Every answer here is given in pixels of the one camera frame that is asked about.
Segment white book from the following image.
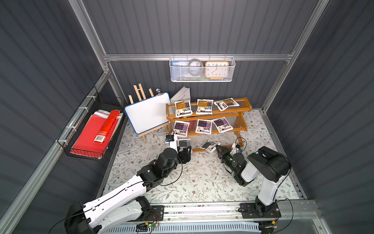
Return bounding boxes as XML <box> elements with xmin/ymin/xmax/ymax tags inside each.
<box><xmin>170</xmin><ymin>86</ymin><xmax>191</xmax><ymax>104</ymax></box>

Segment blue box in basket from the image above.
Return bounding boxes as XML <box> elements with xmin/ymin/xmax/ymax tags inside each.
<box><xmin>170</xmin><ymin>60</ymin><xmax>190</xmax><ymax>72</ymax></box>

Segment wooden easel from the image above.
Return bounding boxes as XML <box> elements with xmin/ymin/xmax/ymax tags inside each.
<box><xmin>129</xmin><ymin>84</ymin><xmax>168</xmax><ymax>142</ymax></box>

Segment white wire wall basket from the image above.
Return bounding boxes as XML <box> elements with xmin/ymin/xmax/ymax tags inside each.
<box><xmin>169</xmin><ymin>56</ymin><xmax>236</xmax><ymax>83</ymax></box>

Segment black wire side basket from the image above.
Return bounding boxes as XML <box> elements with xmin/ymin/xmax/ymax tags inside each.
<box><xmin>57</xmin><ymin>89</ymin><xmax>125</xmax><ymax>161</ymax></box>

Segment orange wooden three-tier shelf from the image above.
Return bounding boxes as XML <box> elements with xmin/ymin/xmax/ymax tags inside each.
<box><xmin>166</xmin><ymin>97</ymin><xmax>252</xmax><ymax>147</ymax></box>

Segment round grey tape roll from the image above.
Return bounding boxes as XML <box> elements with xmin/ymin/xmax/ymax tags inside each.
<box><xmin>188</xmin><ymin>58</ymin><xmax>203</xmax><ymax>77</ymax></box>

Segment yellow square clock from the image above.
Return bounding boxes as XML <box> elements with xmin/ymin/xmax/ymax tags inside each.
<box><xmin>205</xmin><ymin>61</ymin><xmax>229</xmax><ymax>80</ymax></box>

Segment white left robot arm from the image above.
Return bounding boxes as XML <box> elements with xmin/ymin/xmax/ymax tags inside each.
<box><xmin>64</xmin><ymin>147</ymin><xmax>192</xmax><ymax>234</ymax></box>

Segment red long box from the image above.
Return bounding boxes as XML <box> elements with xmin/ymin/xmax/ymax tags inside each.
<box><xmin>94</xmin><ymin>110</ymin><xmax>120</xmax><ymax>143</ymax></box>

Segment small green circuit board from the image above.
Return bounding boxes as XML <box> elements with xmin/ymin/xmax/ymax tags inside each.
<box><xmin>135</xmin><ymin>222</ymin><xmax>156</xmax><ymax>233</ymax></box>

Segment purple coffee bag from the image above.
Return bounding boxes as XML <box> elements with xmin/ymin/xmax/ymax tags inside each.
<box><xmin>173</xmin><ymin>121</ymin><xmax>190</xmax><ymax>137</ymax></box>
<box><xmin>212</xmin><ymin>117</ymin><xmax>233</xmax><ymax>133</ymax></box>
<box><xmin>195</xmin><ymin>119</ymin><xmax>213</xmax><ymax>135</ymax></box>

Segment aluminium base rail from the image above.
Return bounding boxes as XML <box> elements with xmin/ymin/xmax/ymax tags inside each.
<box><xmin>81</xmin><ymin>201</ymin><xmax>322</xmax><ymax>226</ymax></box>

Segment red folder stack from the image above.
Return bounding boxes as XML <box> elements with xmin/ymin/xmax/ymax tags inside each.
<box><xmin>70</xmin><ymin>110</ymin><xmax>123</xmax><ymax>160</ymax></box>

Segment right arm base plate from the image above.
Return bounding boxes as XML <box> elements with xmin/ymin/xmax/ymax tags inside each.
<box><xmin>238</xmin><ymin>203</ymin><xmax>282</xmax><ymax>220</ymax></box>

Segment white plain bag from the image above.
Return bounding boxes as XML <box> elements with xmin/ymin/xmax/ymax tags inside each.
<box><xmin>177</xmin><ymin>138</ymin><xmax>191</xmax><ymax>148</ymax></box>
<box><xmin>199</xmin><ymin>141</ymin><xmax>221</xmax><ymax>153</ymax></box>

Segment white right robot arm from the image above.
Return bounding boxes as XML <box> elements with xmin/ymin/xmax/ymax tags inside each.
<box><xmin>216</xmin><ymin>145</ymin><xmax>292</xmax><ymax>215</ymax></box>

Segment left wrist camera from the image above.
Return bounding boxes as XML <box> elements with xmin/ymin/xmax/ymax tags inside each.
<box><xmin>165</xmin><ymin>134</ymin><xmax>178</xmax><ymax>151</ymax></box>

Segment white board blue frame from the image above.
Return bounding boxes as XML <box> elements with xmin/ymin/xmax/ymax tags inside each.
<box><xmin>124</xmin><ymin>92</ymin><xmax>170</xmax><ymax>135</ymax></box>

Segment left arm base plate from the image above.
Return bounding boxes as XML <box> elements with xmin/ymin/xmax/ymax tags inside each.
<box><xmin>135</xmin><ymin>205</ymin><xmax>165</xmax><ymax>222</ymax></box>

